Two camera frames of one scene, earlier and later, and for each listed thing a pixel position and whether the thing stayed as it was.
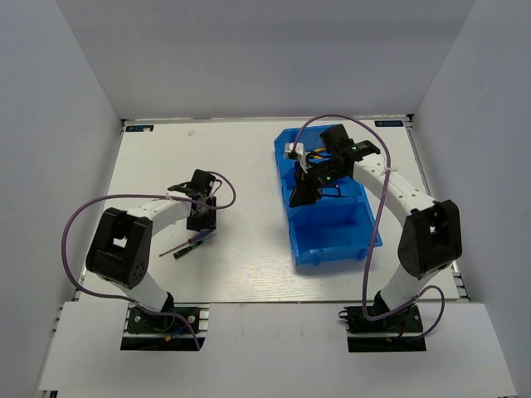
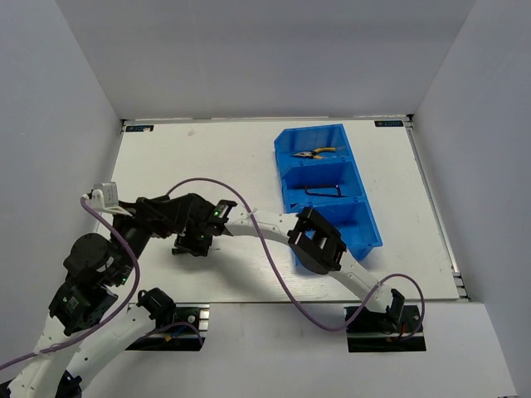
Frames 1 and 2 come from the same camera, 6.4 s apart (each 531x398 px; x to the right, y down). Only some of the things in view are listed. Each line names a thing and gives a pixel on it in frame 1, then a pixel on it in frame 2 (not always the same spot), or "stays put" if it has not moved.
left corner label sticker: x=139 y=128 stays put
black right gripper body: x=322 y=173 -> x=195 y=240
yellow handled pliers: x=318 y=151 stays put
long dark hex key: x=338 y=194 stays put
